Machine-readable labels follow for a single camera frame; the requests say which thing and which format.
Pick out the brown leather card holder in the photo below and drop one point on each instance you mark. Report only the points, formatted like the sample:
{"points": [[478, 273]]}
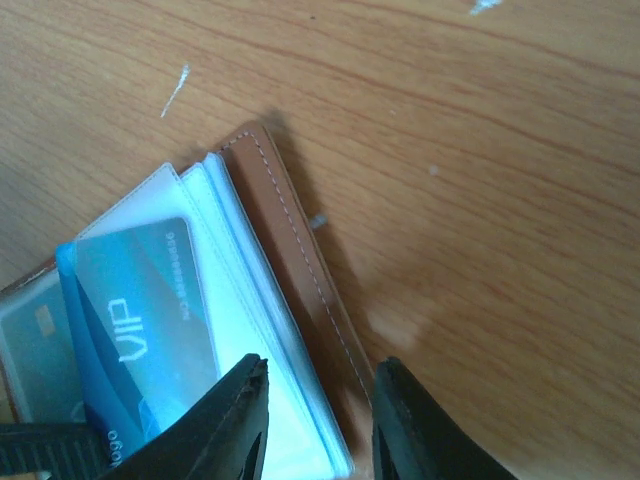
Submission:
{"points": [[266, 291]]}

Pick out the blue credit card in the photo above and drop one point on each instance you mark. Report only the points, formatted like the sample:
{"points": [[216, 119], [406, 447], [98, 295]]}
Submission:
{"points": [[38, 357], [139, 329]]}

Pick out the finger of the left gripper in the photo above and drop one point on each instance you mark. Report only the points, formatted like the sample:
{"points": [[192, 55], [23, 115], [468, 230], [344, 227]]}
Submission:
{"points": [[57, 448]]}

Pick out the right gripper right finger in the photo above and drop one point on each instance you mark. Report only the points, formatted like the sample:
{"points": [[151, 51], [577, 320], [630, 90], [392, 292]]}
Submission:
{"points": [[414, 438]]}

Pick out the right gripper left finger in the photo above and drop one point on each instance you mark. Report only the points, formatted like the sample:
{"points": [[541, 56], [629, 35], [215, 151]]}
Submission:
{"points": [[223, 436]]}

